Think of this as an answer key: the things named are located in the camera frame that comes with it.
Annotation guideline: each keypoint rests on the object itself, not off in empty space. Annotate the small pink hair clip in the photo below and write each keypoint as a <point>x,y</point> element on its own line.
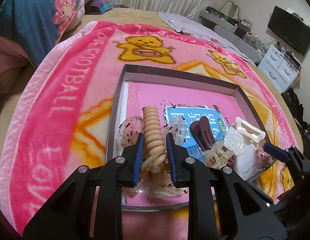
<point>262,156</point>

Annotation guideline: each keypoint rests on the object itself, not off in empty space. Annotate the white plastic packet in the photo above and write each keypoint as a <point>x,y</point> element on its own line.
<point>245,160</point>

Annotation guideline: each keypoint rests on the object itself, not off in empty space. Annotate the white hair claw clip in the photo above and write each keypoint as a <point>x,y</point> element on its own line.
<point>257,133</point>

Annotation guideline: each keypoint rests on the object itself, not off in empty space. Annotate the tan bed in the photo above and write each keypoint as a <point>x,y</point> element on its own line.
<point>107,15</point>

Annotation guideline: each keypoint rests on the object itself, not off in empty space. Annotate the pink book with blue label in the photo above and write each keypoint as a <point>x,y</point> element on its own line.
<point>182,92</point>

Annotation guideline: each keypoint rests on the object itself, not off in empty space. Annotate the purple striped pillow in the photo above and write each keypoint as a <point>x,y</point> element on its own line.
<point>100,5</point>

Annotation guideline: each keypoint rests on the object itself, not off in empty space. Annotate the black flat television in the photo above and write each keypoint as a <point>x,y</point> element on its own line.
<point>290,30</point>

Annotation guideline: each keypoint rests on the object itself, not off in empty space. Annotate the lilac bed sheet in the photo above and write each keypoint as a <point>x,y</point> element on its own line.
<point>195,27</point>

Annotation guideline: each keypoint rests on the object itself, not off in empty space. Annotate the dark clothes heap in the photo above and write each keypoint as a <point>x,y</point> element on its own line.
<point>292,102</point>

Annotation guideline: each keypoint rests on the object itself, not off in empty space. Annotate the grey long bench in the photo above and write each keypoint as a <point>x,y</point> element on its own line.
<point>240,40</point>

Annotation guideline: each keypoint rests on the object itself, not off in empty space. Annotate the blue floral pillow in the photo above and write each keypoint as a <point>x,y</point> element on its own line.
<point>27,17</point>

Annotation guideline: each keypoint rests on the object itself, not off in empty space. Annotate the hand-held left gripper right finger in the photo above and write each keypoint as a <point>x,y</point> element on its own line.
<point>170,152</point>

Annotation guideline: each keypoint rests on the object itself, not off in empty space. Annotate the grey shallow cardboard box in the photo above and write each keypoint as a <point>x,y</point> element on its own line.
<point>170,72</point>

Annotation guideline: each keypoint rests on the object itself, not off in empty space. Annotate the pink printed bear blanket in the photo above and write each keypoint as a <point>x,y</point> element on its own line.
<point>57,92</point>

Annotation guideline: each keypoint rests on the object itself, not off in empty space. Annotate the white drawer cabinet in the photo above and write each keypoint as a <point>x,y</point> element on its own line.
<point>277,67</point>

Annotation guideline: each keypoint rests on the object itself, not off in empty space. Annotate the maroon banana hair clip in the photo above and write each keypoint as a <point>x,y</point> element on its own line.
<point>203,135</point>

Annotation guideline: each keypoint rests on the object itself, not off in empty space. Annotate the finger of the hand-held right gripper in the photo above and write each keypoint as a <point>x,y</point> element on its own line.
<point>277,152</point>

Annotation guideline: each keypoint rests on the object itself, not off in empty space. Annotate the floral mesh hair bow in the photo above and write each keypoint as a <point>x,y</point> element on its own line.
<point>130,130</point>

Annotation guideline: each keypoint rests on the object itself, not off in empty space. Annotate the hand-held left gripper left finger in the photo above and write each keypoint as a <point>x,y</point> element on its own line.
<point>140,155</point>

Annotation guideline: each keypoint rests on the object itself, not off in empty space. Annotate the clear hair claw clip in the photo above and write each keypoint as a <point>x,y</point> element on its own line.
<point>215,155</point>

